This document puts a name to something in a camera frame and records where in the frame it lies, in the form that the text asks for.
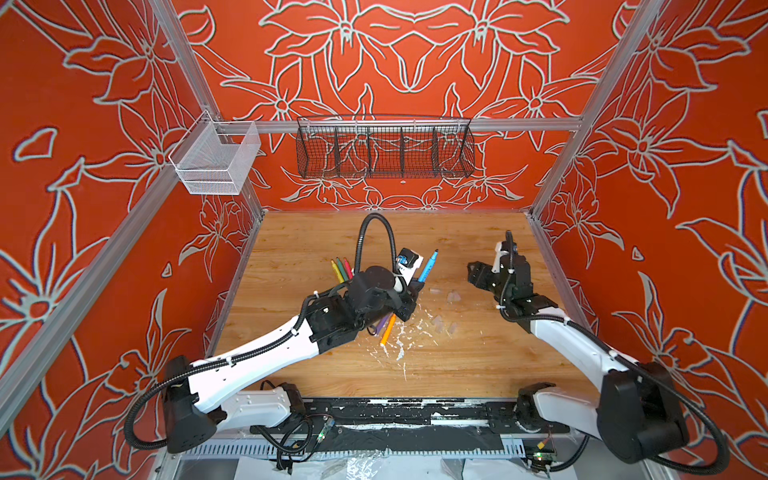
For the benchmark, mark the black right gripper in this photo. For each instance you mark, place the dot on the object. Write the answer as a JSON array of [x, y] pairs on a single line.
[[480, 271]]

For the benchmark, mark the purple pen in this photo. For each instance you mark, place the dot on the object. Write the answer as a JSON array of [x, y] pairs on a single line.
[[382, 324]]

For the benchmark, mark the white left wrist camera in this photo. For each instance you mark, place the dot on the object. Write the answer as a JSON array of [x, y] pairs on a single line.
[[407, 262]]

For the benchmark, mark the black wire basket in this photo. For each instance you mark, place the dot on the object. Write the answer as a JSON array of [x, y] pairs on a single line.
[[365, 146]]

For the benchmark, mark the yellow pen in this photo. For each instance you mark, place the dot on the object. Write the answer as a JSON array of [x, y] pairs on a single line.
[[337, 271]]

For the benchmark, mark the pink pen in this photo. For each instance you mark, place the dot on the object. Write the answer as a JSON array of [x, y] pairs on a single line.
[[348, 269]]

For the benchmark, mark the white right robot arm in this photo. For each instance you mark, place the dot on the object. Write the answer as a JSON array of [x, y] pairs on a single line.
[[638, 414]]

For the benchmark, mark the green pen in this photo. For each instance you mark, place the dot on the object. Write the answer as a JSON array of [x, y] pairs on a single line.
[[341, 268]]

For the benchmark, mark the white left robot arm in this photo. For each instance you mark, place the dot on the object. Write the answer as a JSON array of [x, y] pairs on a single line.
[[187, 407]]

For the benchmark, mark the white mesh basket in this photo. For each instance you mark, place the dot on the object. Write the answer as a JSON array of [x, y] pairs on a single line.
[[212, 160]]

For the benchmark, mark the aluminium frame post right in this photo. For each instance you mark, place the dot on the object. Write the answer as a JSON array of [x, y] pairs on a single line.
[[618, 63]]

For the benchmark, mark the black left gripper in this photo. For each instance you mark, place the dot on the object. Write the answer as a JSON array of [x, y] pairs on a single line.
[[407, 298]]

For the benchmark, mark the orange pen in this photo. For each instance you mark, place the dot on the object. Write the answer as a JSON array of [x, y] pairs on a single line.
[[388, 329]]

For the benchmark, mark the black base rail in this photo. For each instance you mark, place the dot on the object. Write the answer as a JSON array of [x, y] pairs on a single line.
[[413, 425]]

